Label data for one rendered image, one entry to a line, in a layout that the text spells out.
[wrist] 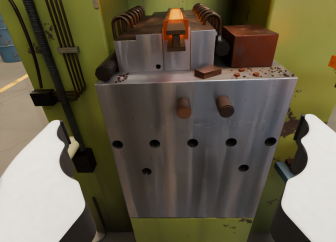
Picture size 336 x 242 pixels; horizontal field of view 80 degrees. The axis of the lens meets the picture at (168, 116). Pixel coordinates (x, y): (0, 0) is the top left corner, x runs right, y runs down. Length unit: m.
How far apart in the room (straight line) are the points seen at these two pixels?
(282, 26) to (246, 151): 0.33
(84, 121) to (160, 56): 0.40
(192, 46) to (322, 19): 0.35
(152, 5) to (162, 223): 0.79
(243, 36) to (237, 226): 0.56
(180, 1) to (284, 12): 0.42
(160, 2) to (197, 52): 0.49
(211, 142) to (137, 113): 0.18
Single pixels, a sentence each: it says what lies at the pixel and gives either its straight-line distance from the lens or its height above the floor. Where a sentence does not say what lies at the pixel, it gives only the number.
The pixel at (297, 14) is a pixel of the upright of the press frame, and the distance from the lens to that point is 0.63.
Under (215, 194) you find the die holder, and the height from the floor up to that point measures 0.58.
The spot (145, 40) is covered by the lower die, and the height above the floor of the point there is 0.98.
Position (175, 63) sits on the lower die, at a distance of 0.43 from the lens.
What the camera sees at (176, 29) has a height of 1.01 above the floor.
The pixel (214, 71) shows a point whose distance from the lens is 0.41.
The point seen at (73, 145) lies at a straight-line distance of 0.75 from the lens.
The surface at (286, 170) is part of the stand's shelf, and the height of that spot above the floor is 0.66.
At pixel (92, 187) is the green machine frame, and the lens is 0.97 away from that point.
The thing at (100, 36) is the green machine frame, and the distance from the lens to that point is 0.60.
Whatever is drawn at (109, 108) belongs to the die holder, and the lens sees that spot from 0.43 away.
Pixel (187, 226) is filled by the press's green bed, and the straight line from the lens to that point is 0.73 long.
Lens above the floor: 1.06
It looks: 32 degrees down
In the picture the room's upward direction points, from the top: 3 degrees counter-clockwise
